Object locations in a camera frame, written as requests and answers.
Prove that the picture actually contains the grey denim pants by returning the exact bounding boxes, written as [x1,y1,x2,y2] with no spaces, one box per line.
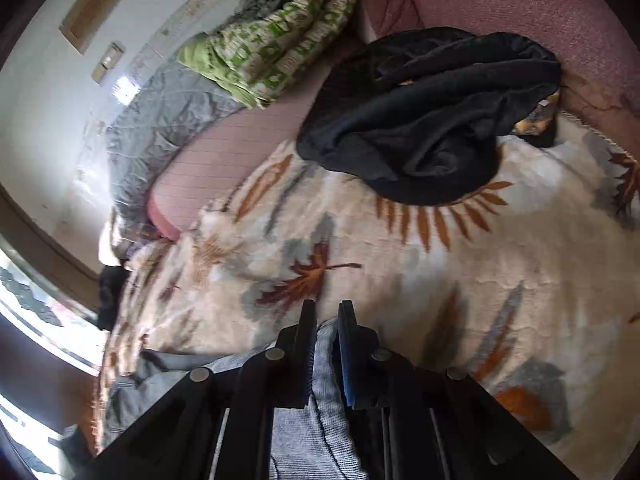
[100,318,370,479]

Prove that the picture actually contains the black garment on left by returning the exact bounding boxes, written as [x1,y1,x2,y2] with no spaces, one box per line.
[96,266,130,332]

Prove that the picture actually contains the black garment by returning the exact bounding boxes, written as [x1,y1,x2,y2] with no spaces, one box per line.
[96,266,130,332]
[296,27,562,206]

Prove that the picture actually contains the leaf pattern fleece blanket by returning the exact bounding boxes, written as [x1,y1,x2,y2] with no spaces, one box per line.
[96,114,639,479]

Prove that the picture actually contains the wooden stained glass door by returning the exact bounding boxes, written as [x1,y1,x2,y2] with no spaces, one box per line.
[1,193,105,479]

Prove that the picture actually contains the black garment on right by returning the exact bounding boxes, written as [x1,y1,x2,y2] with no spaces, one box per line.
[296,27,562,206]

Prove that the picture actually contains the grey quilted pillow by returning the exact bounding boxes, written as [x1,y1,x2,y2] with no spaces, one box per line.
[105,58,243,236]

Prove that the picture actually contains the green patterned folded blanket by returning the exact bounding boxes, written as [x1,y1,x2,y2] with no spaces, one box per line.
[177,0,357,108]

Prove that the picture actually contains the pink maroon sofa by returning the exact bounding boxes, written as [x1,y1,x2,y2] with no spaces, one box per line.
[146,0,639,240]

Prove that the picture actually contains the beige wall switch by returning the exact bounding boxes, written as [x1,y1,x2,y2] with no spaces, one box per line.
[91,42,125,84]

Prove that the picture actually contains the wall electrical panel cover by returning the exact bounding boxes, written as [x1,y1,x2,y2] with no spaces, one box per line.
[60,0,120,55]

